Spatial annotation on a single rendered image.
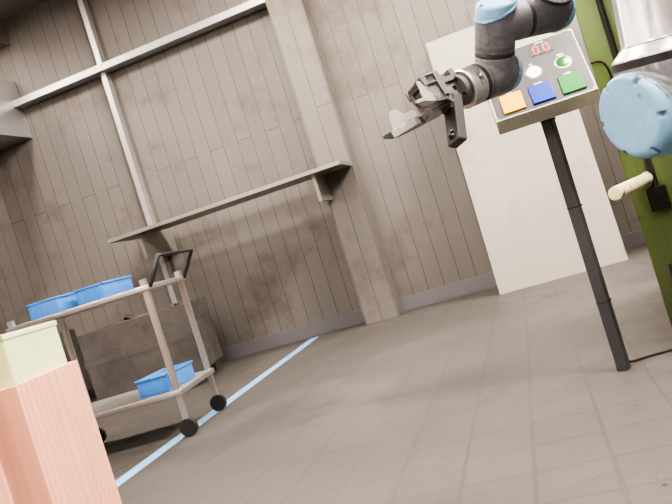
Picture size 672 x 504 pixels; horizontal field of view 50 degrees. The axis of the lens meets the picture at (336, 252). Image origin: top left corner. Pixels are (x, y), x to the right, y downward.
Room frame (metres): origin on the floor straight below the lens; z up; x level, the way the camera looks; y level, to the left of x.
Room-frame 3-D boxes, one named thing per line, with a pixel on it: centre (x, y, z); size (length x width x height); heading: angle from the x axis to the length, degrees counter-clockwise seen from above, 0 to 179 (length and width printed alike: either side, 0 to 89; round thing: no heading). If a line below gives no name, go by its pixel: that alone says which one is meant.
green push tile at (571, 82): (2.38, -0.92, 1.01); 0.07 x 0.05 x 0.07; 78
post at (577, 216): (2.52, -0.85, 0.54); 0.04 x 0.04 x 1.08; 53
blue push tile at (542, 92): (2.40, -0.82, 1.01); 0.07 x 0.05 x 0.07; 78
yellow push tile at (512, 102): (2.42, -0.72, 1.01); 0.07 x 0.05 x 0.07; 78
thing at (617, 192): (2.39, -1.01, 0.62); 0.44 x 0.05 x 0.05; 143
